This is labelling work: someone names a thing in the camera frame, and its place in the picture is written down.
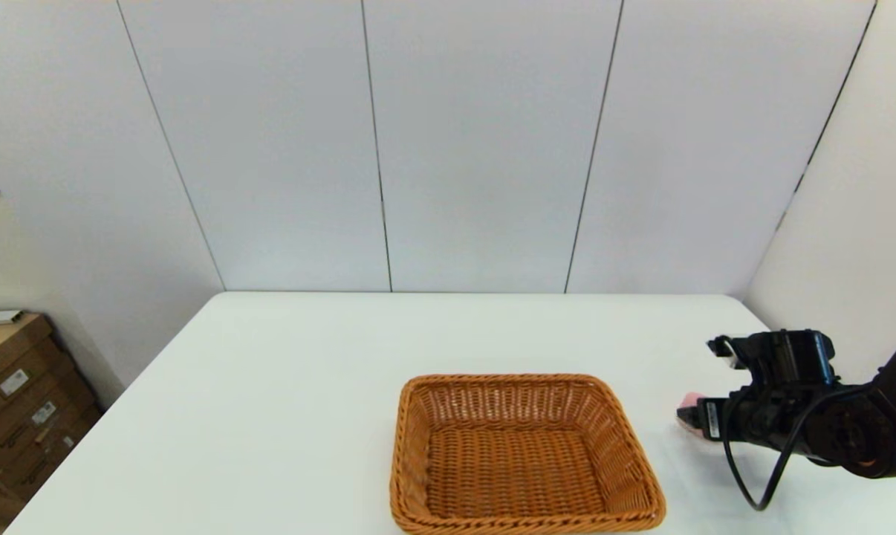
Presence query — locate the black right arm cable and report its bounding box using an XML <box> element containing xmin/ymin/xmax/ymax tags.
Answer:
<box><xmin>722</xmin><ymin>385</ymin><xmax>869</xmax><ymax>513</ymax></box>

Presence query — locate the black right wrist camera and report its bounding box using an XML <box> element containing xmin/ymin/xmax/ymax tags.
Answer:
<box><xmin>707</xmin><ymin>330</ymin><xmax>840</xmax><ymax>392</ymax></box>

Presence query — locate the brown woven wicker basket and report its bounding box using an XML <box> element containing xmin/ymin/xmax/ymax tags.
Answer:
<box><xmin>389</xmin><ymin>373</ymin><xmax>667</xmax><ymax>535</ymax></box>

